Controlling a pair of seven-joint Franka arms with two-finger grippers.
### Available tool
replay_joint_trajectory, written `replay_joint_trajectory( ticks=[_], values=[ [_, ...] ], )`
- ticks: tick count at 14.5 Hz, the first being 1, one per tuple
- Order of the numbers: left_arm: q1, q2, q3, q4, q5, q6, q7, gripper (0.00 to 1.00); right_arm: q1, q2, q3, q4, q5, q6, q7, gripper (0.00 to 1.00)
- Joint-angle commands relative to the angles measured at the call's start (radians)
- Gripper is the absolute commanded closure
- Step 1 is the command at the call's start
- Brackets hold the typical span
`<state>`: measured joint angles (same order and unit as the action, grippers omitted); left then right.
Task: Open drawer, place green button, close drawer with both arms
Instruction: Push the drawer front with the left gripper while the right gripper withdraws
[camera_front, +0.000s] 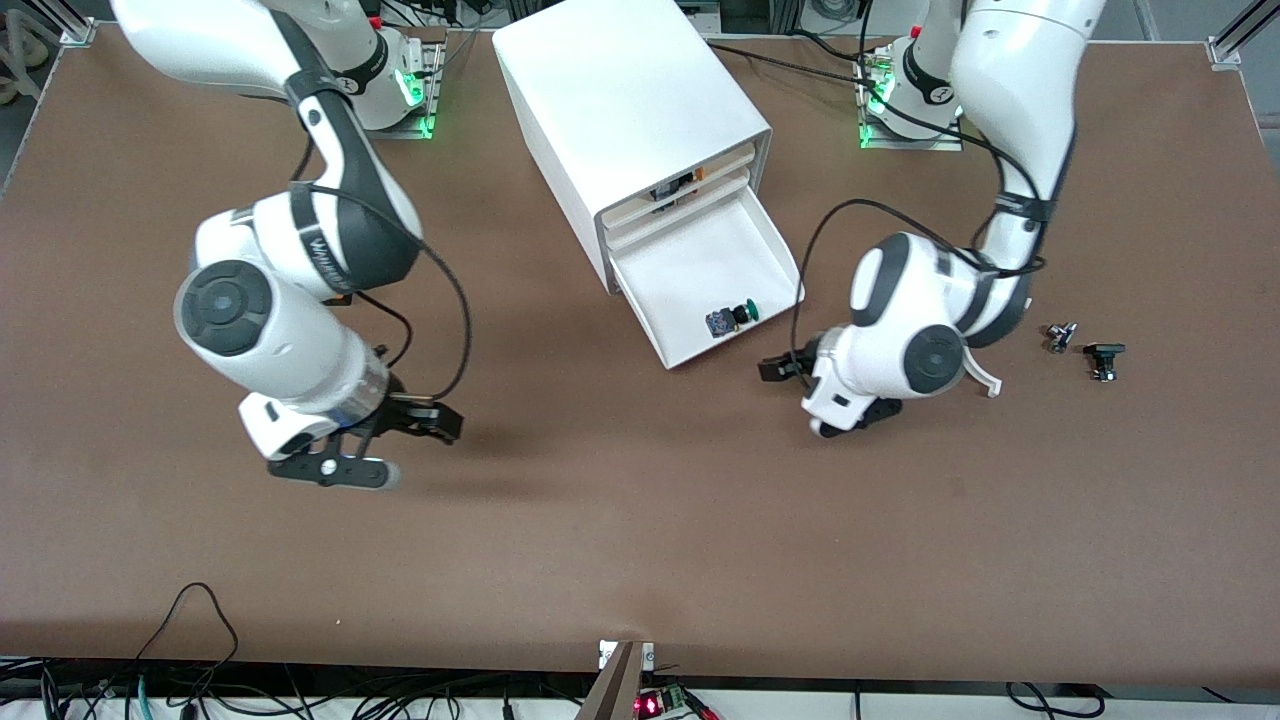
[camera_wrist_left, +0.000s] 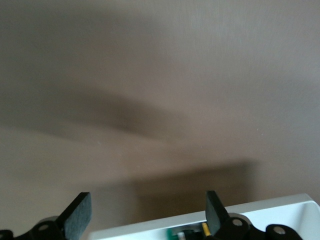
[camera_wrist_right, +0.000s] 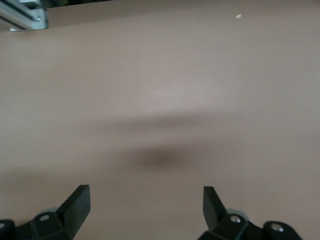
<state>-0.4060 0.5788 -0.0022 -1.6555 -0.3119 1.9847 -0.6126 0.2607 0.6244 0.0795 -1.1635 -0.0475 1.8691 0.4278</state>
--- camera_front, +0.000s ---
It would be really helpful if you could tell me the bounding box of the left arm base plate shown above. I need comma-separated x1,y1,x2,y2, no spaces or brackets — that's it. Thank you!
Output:
858,45,963,151

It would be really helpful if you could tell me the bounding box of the circuit board with red LED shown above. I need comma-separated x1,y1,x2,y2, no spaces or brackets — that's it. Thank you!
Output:
635,682,721,720

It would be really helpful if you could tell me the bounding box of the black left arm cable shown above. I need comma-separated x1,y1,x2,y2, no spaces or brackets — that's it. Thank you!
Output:
790,198,1046,361

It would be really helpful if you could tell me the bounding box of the green push button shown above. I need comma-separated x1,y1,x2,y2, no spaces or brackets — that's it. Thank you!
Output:
706,299,761,339

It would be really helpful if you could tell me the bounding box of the white drawer holding button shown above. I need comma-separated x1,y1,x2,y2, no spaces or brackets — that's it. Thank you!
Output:
610,188,805,370

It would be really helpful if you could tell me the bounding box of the coiled white hose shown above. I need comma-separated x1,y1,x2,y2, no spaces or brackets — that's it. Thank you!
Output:
0,20,61,106

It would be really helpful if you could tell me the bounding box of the aluminium frame profile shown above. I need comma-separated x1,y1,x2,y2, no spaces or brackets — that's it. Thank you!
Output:
40,0,98,46
1205,0,1280,66

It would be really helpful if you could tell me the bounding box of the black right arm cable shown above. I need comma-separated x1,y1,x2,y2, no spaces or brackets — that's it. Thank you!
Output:
290,130,473,401

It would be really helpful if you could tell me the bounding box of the black cable on table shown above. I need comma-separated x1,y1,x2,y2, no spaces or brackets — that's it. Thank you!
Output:
705,38,871,81

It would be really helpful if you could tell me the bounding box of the brown camera post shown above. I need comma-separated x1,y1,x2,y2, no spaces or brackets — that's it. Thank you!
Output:
575,640,646,720

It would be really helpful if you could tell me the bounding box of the white drawer cabinet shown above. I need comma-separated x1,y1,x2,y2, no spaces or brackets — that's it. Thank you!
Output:
492,0,774,296

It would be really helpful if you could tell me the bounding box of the black orange electronic part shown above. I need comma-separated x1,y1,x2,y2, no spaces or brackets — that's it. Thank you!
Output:
650,168,704,204

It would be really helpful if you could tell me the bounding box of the white drawer with electronic part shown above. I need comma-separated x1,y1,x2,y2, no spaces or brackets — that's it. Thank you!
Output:
600,143,758,233

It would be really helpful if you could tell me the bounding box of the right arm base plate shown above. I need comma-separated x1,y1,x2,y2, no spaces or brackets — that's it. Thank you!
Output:
380,28,446,139

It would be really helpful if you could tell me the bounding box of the black looped cable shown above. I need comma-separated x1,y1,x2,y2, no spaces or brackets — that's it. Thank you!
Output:
135,583,241,691

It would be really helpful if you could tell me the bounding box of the white semicircular plastic clamp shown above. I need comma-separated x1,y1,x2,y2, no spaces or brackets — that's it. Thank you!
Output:
962,352,1003,399

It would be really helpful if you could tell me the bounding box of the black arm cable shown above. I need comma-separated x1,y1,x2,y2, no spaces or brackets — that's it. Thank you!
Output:
790,198,1046,361
290,130,473,401

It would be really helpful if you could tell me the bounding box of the black switch component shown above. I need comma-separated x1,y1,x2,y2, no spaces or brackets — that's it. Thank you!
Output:
1083,342,1128,383

